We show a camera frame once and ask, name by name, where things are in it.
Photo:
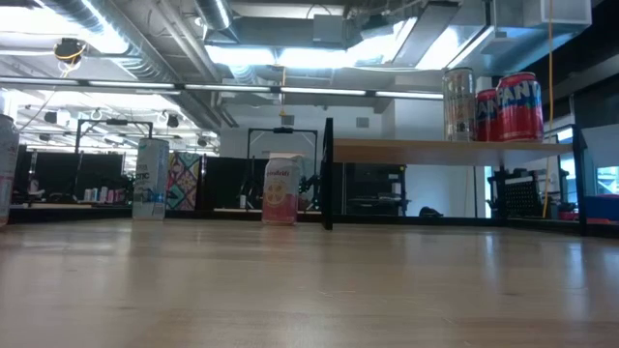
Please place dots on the tall silver can black lid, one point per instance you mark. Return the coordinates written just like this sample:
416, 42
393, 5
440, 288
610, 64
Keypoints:
458, 104

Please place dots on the red Fanta can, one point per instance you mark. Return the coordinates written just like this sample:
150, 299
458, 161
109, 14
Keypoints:
486, 116
520, 106

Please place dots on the black cabinet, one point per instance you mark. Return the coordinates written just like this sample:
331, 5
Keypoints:
372, 183

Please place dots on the black desk partition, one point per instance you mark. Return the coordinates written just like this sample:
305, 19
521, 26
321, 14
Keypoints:
227, 183
63, 174

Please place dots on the long ceiling light bar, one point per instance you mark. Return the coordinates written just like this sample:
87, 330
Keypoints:
227, 88

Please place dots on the colourful patterned panel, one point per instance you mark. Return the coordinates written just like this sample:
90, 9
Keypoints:
184, 181

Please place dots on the black bag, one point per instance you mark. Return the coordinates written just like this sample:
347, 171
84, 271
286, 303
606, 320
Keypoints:
430, 211

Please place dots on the grey ceiling box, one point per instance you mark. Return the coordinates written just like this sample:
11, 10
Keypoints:
329, 29

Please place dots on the tall slim white can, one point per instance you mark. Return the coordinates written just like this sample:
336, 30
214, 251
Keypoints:
151, 179

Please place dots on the black perforated cart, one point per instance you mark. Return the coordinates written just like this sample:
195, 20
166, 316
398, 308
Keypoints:
522, 195

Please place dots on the red container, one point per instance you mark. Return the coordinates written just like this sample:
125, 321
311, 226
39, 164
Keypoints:
568, 215

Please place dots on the blue bin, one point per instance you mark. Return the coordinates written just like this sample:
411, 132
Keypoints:
602, 208

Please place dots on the black metal table frame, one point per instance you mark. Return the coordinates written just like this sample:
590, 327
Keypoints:
327, 183

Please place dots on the silver air duct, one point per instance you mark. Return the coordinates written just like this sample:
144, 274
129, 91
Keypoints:
215, 12

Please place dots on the black aluminium table frame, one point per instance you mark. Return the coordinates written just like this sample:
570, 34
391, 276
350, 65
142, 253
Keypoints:
579, 183

